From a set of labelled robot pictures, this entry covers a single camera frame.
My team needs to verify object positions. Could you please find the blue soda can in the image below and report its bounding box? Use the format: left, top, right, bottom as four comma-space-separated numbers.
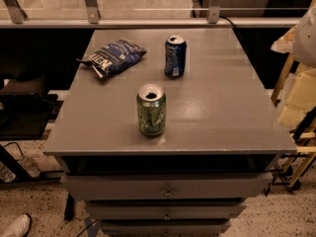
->
165, 35, 187, 79

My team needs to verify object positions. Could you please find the black cable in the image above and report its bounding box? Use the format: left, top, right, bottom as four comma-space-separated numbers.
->
219, 15, 245, 41

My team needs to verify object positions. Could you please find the black side table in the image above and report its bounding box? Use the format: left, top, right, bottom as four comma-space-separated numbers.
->
0, 77, 58, 141

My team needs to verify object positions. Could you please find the clear plastic bottle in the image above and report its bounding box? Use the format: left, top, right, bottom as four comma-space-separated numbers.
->
20, 156, 40, 179

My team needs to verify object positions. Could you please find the metal railing beam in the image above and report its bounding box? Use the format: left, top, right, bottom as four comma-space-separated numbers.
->
0, 18, 300, 29

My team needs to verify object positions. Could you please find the white shoe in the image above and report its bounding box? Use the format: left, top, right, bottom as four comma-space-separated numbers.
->
0, 214, 32, 237

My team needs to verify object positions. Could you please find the grey drawer cabinet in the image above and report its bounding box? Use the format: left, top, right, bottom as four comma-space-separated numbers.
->
44, 29, 295, 237

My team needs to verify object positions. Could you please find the green soda can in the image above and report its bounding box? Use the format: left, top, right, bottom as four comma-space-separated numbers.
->
136, 84, 166, 136

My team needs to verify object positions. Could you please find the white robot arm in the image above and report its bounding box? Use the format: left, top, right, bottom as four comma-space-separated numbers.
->
293, 5, 316, 67

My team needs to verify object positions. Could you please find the blue chip bag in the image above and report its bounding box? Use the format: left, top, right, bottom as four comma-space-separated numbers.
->
79, 39, 146, 79

